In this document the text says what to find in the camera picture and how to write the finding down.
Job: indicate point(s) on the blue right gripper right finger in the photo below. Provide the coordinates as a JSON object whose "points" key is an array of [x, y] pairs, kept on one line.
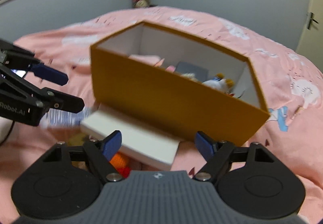
{"points": [[217, 157]]}

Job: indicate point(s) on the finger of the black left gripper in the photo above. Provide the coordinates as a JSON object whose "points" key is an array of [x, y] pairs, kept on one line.
{"points": [[62, 101]]}

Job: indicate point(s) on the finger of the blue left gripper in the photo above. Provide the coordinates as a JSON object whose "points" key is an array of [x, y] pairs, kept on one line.
{"points": [[50, 74]]}

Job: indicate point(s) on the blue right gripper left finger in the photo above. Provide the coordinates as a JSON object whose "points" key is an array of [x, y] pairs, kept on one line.
{"points": [[99, 154]]}

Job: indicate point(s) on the orange crochet fruit toy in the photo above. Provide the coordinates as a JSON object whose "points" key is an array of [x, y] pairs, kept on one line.
{"points": [[122, 164]]}

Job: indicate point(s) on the grey cardboard box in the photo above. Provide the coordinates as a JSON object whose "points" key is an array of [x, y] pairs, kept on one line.
{"points": [[192, 71]]}

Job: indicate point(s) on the blue white barcode packet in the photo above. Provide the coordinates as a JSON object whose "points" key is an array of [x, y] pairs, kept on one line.
{"points": [[63, 119]]}

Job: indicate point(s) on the smartphone with lit screen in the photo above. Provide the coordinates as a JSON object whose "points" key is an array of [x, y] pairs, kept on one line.
{"points": [[20, 73]]}

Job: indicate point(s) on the white flat box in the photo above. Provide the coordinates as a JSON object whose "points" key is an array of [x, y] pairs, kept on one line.
{"points": [[140, 141]]}

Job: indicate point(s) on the white plush toy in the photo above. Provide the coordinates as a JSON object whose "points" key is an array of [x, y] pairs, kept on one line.
{"points": [[220, 83]]}

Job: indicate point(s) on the pink heart pattern bedspread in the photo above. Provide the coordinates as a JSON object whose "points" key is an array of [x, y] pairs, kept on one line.
{"points": [[292, 86]]}

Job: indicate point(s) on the yellow storage box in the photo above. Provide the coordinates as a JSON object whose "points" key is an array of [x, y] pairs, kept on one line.
{"points": [[169, 101]]}

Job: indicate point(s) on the pink item in box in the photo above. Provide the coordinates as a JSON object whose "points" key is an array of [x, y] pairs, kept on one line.
{"points": [[153, 60]]}

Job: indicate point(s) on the door with black handle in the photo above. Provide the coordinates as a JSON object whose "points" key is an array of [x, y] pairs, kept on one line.
{"points": [[310, 44]]}

